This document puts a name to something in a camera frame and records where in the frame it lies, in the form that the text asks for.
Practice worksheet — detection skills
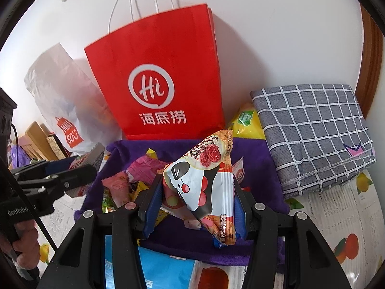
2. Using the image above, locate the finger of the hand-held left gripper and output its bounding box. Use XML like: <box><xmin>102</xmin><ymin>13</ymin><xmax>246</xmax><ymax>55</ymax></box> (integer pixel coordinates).
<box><xmin>10</xmin><ymin>158</ymin><xmax>76</xmax><ymax>184</ymax></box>
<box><xmin>18</xmin><ymin>164</ymin><xmax>98</xmax><ymax>207</ymax></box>

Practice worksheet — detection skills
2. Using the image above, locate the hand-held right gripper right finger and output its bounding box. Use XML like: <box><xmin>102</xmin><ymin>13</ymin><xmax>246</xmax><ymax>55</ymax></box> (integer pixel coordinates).
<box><xmin>233</xmin><ymin>181</ymin><xmax>351</xmax><ymax>289</ymax></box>

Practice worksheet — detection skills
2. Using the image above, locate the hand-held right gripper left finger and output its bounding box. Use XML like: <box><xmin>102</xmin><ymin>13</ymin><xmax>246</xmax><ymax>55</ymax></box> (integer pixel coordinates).
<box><xmin>36</xmin><ymin>175</ymin><xmax>164</xmax><ymax>289</ymax></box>

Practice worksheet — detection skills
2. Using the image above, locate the large pink snack packet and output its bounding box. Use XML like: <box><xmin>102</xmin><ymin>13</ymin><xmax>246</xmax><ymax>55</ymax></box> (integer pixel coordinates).
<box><xmin>126</xmin><ymin>155</ymin><xmax>166</xmax><ymax>187</ymax></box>

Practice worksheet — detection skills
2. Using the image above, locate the salmon pink snack packet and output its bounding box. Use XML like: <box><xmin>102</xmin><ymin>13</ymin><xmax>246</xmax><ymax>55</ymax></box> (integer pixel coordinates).
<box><xmin>102</xmin><ymin>171</ymin><xmax>133</xmax><ymax>205</ymax></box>

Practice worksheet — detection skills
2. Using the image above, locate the green snack packet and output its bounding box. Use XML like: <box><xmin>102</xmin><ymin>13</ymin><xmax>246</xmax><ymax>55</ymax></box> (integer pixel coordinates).
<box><xmin>102</xmin><ymin>188</ymin><xmax>121</xmax><ymax>214</ymax></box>

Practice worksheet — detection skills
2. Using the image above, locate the panda print snack packet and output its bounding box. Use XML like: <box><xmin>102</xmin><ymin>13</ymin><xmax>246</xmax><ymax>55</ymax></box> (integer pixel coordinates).
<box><xmin>158</xmin><ymin>129</ymin><xmax>237</xmax><ymax>249</ymax></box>

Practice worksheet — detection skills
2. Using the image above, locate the purple towel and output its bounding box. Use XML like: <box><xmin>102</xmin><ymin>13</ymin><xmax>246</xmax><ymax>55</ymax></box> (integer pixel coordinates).
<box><xmin>74</xmin><ymin>137</ymin><xmax>291</xmax><ymax>267</ymax></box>

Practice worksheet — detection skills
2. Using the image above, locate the person's left hand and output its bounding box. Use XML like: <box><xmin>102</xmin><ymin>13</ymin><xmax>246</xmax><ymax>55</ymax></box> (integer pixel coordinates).
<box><xmin>0</xmin><ymin>219</ymin><xmax>41</xmax><ymax>277</ymax></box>

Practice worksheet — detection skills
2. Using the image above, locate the purple fluffy cloth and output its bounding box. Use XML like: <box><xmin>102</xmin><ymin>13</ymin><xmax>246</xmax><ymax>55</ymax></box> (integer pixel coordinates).
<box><xmin>7</xmin><ymin>144</ymin><xmax>31</xmax><ymax>169</ymax></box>

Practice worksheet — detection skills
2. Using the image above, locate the patterned box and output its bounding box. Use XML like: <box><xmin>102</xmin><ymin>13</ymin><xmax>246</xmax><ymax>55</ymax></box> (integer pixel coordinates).
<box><xmin>45</xmin><ymin>132</ymin><xmax>71</xmax><ymax>161</ymax></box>

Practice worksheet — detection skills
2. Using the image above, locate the wooden chair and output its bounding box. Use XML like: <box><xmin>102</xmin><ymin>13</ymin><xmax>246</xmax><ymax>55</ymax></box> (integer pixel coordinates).
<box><xmin>12</xmin><ymin>121</ymin><xmax>53</xmax><ymax>163</ymax></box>

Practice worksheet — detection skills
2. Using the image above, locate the blue tissue pack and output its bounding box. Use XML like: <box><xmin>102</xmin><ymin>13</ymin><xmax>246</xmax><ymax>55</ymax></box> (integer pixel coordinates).
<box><xmin>104</xmin><ymin>233</ymin><xmax>196</xmax><ymax>289</ymax></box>

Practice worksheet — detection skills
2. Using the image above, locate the white plastic bag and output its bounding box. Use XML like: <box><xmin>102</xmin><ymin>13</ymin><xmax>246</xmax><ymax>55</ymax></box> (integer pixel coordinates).
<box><xmin>24</xmin><ymin>43</ymin><xmax>122</xmax><ymax>157</ymax></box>

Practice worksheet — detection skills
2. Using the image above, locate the fruit print tablecloth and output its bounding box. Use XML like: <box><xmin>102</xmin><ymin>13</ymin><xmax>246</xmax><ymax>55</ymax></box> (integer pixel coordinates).
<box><xmin>39</xmin><ymin>169</ymin><xmax>385</xmax><ymax>289</ymax></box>

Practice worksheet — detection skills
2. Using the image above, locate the yellow green snack bag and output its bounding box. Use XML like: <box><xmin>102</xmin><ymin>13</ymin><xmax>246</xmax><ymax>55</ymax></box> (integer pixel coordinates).
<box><xmin>227</xmin><ymin>102</ymin><xmax>267</xmax><ymax>140</ymax></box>

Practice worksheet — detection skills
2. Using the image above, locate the grey checked folded cloth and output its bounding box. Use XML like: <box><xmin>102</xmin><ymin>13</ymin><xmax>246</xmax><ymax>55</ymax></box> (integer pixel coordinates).
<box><xmin>250</xmin><ymin>84</ymin><xmax>376</xmax><ymax>201</ymax></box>

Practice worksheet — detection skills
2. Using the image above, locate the red paper bag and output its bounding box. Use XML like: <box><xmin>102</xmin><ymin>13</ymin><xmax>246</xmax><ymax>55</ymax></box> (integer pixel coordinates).
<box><xmin>84</xmin><ymin>0</ymin><xmax>226</xmax><ymax>140</ymax></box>

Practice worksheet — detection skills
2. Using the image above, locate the wooden door frame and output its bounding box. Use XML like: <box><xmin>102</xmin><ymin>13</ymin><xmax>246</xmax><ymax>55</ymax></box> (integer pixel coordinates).
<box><xmin>355</xmin><ymin>4</ymin><xmax>384</xmax><ymax>119</ymax></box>

